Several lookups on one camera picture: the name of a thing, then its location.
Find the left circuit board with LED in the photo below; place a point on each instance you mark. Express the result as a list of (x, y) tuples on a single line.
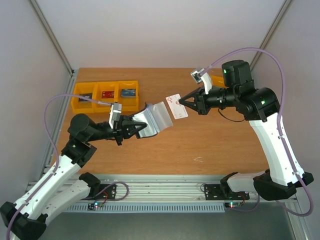
[(95, 206)]

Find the yellow bin right of trio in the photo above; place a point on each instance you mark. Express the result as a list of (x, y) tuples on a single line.
[(129, 104)]

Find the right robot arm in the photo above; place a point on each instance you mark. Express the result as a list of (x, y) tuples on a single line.
[(259, 107)]

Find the circuit board with led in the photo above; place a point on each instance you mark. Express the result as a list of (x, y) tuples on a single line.
[(95, 206), (232, 204)]

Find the blue credit card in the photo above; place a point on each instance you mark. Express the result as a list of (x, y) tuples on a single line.
[(128, 93)]

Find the left aluminium frame post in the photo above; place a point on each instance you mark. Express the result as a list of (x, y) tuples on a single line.
[(47, 28)]

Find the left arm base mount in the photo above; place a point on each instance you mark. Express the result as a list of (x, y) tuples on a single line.
[(105, 191)]

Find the right aluminium frame post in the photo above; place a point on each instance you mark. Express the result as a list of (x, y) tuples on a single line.
[(279, 17)]

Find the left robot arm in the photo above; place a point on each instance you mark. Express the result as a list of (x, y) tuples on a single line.
[(28, 217)]

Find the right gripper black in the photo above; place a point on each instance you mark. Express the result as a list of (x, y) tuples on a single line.
[(202, 100)]

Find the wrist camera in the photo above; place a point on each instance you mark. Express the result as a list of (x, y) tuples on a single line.
[(115, 114), (200, 76)]

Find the right circuit board with LED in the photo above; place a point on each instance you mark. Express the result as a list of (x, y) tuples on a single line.
[(232, 204)]

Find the yellow bin far right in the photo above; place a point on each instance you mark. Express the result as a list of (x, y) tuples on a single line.
[(218, 81)]

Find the black credit card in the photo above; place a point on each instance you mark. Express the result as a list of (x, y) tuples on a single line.
[(85, 97)]

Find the aluminium rail frame front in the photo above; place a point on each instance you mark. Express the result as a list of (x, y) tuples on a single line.
[(162, 188)]

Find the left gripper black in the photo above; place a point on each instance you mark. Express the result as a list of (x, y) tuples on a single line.
[(127, 128)]

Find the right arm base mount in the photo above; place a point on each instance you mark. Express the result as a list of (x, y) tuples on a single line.
[(222, 191)]

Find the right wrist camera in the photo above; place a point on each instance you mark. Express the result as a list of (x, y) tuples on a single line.
[(200, 76)]

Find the red credit card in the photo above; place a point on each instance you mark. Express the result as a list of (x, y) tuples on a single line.
[(107, 94)]

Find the white card with red pattern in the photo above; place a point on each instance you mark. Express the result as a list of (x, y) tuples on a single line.
[(178, 111)]

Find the slotted grey cable duct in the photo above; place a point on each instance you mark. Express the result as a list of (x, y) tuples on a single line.
[(141, 208)]

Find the aluminium frame post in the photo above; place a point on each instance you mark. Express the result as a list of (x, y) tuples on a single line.
[(279, 17), (47, 28)]

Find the yellow bin middle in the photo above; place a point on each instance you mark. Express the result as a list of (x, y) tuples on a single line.
[(101, 86)]

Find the card holder with clear sleeves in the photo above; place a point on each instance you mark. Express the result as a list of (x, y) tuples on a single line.
[(155, 116)]

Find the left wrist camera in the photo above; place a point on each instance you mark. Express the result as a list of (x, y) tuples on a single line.
[(115, 114)]

